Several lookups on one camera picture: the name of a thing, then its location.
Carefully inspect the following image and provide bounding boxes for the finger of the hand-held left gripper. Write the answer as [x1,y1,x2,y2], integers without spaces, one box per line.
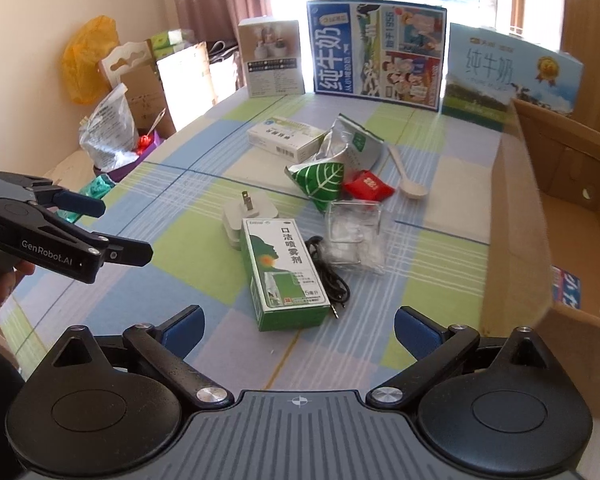
[0,172,106,219]
[77,232,154,266]

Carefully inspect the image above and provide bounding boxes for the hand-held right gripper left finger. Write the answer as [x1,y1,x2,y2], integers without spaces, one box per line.
[30,304,235,409]

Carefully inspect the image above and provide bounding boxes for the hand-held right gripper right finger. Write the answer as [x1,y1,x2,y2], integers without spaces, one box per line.
[366,305,573,409]

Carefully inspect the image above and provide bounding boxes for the white plug adapter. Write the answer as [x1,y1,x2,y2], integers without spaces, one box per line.
[221,190,261,254]

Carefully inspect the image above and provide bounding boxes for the green spray medicine box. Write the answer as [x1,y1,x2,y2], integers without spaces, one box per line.
[242,217,331,334]

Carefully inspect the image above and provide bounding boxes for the clear plastic container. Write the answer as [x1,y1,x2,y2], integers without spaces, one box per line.
[323,199,387,277]

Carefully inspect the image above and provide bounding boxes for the black audio cable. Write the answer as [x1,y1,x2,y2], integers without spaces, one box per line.
[303,235,352,319]

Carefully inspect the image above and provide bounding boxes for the brown cardboard box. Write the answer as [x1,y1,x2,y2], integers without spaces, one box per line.
[480,97,600,424]

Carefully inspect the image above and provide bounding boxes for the desktop with checked tablecloth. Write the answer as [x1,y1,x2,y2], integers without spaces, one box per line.
[0,90,507,397]

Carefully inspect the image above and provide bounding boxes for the person's left hand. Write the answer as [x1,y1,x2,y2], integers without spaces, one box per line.
[0,261,37,324]

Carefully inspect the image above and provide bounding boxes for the green plastic packet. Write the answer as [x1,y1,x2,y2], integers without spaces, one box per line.
[55,174,116,224]

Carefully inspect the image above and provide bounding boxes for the purple bin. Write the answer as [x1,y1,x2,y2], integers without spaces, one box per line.
[92,149,146,184]

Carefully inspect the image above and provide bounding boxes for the clear plastic bag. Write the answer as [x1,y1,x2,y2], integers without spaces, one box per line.
[78,83,141,171]

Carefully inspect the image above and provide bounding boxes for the brown cardboard carton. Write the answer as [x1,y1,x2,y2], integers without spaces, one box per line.
[119,67,181,141]

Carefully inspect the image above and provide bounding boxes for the white plastic spoon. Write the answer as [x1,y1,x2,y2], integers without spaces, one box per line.
[387,143,429,199]

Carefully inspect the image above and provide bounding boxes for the yellow plastic bag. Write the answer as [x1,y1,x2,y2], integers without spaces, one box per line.
[61,14,121,106]

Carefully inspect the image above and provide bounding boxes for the red candy packet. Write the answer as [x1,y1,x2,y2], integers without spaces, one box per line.
[343,170,396,202]

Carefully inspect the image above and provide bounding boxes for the blue white packet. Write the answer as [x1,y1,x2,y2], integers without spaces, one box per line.
[550,265,584,311]

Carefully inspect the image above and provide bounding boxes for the white paper bag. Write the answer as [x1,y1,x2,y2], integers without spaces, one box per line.
[155,42,216,131]

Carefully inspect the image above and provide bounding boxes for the green leaf foil bag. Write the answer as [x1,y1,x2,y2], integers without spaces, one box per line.
[285,113,385,214]

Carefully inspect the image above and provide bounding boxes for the green tissue pack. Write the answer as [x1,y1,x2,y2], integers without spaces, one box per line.
[149,29,196,59]

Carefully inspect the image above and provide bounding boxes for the white medicine box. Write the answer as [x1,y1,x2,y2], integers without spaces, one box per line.
[246,115,327,162]

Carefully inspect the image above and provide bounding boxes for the white shopping bags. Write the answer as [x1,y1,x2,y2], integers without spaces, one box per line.
[207,39,246,96]

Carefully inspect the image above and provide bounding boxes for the white humidifier box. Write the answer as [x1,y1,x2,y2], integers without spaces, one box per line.
[237,18,306,99]

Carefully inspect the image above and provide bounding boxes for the pink curtain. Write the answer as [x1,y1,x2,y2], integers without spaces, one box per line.
[166,0,274,92]

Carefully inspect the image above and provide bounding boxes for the light blue cow milk carton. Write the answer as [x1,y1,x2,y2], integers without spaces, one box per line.
[440,22,585,126]

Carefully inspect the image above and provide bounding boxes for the blue cartoon milk carton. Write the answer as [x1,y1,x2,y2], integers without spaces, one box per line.
[306,0,449,111]

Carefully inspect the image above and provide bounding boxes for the wooden door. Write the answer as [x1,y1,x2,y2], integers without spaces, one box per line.
[559,0,600,127]

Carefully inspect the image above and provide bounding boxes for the white carton with handle cutout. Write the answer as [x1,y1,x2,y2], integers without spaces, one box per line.
[98,39,154,97]

